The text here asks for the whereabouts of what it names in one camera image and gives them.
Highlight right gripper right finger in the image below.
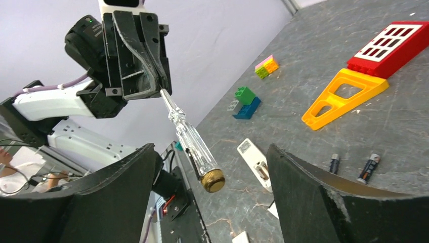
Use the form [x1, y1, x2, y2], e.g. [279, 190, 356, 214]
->
[267, 144, 428, 242]

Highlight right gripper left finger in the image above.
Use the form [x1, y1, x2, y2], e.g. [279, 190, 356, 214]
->
[1, 143, 158, 242]

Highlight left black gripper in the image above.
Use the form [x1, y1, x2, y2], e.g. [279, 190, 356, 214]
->
[77, 11, 173, 118]

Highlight black AAA battery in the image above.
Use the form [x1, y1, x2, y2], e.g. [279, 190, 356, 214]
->
[329, 153, 340, 175]
[357, 153, 381, 184]

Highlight white remote control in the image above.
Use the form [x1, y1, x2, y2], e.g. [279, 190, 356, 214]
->
[237, 138, 272, 192]

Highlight white battery cover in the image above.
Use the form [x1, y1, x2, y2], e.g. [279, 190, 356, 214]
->
[268, 201, 279, 219]

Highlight long white remote back cover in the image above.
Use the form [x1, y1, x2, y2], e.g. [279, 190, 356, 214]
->
[232, 231, 250, 243]

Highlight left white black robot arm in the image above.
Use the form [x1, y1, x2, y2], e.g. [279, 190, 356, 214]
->
[1, 10, 172, 165]

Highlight green blue grey blocks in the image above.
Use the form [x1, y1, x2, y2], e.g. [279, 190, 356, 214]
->
[227, 87, 261, 119]

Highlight pink yellow green blocks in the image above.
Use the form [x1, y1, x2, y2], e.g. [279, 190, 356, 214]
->
[254, 55, 280, 79]

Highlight red white window block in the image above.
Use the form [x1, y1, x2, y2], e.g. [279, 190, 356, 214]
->
[347, 21, 428, 79]

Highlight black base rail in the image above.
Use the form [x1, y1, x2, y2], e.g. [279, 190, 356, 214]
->
[153, 167, 211, 242]

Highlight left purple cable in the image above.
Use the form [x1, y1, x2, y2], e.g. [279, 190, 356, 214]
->
[13, 72, 90, 98]

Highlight orange triangular plastic frame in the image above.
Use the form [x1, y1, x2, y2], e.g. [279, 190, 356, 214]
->
[302, 68, 389, 131]

